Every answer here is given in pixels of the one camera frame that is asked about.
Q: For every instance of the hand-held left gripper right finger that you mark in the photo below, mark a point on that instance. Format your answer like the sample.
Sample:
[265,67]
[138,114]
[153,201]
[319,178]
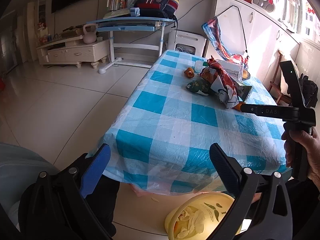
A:
[225,170]

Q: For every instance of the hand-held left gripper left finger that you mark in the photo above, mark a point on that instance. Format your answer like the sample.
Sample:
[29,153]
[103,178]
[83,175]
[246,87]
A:
[96,170]

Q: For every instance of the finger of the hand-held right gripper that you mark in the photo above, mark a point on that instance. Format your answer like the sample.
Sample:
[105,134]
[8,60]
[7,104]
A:
[252,109]

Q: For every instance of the white and blue snack packet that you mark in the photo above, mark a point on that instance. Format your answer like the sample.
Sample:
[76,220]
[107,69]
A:
[228,95]

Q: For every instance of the yellow plastic bin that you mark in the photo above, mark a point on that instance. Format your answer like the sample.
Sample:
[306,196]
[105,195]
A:
[220,202]

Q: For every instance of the clear plastic bottle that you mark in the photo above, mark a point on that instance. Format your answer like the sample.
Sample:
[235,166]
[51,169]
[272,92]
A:
[231,67]

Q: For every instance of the red snack packet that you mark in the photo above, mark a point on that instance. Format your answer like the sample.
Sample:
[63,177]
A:
[217,67]

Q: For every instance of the white plastic bag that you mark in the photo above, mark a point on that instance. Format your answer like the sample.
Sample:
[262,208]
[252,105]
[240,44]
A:
[193,216]

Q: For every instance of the long orange fruit peel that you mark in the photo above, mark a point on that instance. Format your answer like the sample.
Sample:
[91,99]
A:
[187,72]

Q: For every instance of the person's right hand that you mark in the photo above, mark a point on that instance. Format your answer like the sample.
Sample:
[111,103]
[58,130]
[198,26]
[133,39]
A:
[313,152]

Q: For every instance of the dark flat packet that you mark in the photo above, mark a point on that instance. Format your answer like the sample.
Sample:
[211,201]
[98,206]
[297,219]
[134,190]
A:
[246,92]

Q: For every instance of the dark bread basket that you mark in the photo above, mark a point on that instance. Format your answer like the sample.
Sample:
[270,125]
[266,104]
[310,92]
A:
[246,75]

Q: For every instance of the wooden chair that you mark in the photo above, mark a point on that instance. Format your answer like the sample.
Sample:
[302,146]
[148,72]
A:
[275,80]

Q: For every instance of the green snack packet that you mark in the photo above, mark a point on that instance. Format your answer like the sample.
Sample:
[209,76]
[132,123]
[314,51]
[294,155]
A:
[198,86]

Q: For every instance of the white cabinet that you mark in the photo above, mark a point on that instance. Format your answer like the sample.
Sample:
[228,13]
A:
[265,35]

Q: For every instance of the small orange peel piece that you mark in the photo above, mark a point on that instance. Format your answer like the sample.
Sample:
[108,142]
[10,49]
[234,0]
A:
[175,227]

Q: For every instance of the light blue plastic stool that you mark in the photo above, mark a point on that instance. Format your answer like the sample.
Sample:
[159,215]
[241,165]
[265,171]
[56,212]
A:
[20,165]

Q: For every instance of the blue checkered tablecloth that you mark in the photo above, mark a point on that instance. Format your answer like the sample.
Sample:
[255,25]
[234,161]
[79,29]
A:
[162,120]

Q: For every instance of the colourful hanging bag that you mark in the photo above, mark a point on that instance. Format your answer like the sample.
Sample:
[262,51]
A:
[215,32]

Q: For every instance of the red window decoration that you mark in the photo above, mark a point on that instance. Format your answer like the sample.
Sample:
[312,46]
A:
[310,10]

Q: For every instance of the grey tray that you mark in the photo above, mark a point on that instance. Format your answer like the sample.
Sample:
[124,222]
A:
[262,1]

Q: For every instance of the cream television stand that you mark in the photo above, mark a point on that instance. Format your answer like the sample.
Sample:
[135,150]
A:
[75,52]

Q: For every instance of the pink kettlebell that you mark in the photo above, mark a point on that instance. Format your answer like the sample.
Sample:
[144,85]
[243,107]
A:
[89,37]

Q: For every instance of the wooden box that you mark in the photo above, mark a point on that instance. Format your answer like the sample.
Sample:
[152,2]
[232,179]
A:
[72,32]

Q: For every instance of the dark striped backpack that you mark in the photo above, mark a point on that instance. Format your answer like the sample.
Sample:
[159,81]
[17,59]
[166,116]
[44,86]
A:
[155,3]

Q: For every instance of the blue study desk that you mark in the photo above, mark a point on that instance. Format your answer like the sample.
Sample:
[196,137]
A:
[130,26]

